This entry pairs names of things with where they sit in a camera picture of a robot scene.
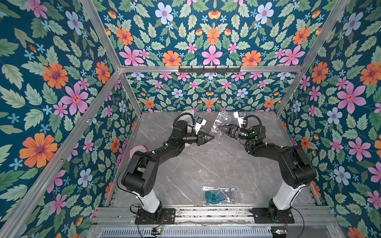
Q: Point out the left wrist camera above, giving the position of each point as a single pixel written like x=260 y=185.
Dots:
x=199 y=123

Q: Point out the pink alarm clock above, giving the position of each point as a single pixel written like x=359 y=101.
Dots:
x=139 y=148

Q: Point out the black hook rail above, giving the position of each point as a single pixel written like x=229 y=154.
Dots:
x=209 y=69

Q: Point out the clear ruler set bag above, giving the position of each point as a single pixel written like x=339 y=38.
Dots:
x=222 y=119

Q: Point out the white vent grille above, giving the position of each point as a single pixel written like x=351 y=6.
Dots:
x=187 y=232

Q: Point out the teal ruler set bag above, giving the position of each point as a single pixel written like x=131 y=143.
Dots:
x=218 y=196

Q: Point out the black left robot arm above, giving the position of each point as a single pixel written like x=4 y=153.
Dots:
x=141 y=172

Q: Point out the white teddy bear blue shirt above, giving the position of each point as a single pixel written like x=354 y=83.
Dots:
x=189 y=116

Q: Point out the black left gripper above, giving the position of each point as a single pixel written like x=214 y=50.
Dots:
x=198 y=139

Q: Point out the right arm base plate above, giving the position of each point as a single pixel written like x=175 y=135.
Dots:
x=272 y=216

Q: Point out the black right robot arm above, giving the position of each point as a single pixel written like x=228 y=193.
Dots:
x=296 y=169

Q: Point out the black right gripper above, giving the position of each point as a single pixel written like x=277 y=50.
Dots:
x=234 y=132

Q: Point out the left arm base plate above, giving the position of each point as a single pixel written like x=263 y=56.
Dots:
x=161 y=216

